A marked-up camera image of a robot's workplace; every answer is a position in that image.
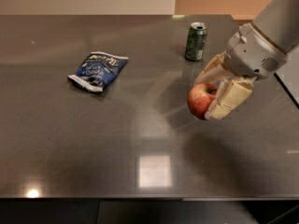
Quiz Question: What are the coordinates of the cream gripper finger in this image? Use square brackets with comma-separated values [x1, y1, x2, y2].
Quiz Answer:
[194, 52, 234, 84]
[205, 77, 256, 119]

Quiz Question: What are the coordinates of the red apple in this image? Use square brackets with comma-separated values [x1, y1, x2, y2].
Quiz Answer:
[187, 83, 218, 119]

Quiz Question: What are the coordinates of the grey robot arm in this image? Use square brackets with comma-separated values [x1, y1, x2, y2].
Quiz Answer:
[188, 0, 299, 119]

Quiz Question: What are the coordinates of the green soda can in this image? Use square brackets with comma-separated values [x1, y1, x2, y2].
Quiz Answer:
[185, 22, 207, 62]

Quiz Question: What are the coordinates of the grey side counter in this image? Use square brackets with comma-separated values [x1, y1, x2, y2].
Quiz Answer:
[275, 46, 299, 108]

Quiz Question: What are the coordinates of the blue chip bag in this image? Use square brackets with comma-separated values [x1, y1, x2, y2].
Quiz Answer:
[67, 51, 128, 92]

